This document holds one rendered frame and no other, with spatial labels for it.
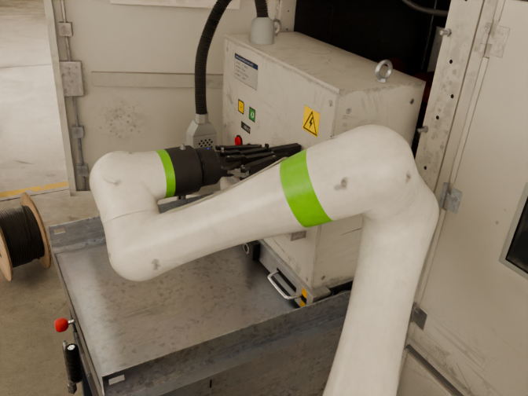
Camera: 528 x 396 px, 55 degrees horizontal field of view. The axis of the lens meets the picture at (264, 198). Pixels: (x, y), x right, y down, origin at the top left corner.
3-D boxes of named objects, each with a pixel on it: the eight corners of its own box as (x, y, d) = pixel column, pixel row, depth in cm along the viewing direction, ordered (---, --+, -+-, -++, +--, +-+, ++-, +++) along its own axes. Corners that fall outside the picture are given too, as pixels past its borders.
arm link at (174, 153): (174, 156, 90) (157, 137, 97) (176, 213, 96) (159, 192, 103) (206, 151, 93) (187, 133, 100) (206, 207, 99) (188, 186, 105)
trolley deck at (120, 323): (112, 435, 96) (109, 414, 94) (52, 258, 143) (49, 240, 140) (385, 326, 127) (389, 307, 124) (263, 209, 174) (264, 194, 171)
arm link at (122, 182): (86, 146, 86) (80, 166, 95) (104, 218, 84) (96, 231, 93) (166, 135, 92) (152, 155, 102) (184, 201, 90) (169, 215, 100)
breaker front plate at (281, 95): (306, 295, 117) (333, 93, 94) (217, 199, 153) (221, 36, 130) (310, 293, 118) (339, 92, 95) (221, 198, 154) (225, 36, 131)
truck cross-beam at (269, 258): (309, 317, 117) (313, 297, 114) (212, 207, 158) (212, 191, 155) (328, 311, 120) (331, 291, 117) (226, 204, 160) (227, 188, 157)
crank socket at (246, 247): (250, 262, 134) (251, 246, 131) (240, 249, 138) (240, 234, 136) (259, 258, 135) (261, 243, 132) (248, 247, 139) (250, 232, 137)
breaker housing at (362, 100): (311, 295, 117) (340, 89, 94) (219, 197, 154) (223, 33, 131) (463, 243, 141) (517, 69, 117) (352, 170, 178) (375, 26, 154)
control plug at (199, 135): (192, 186, 140) (192, 126, 132) (186, 178, 144) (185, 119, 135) (218, 181, 144) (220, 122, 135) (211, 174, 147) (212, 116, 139)
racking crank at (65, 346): (66, 390, 145) (52, 309, 131) (77, 386, 147) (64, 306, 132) (79, 437, 133) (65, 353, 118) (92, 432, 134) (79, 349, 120)
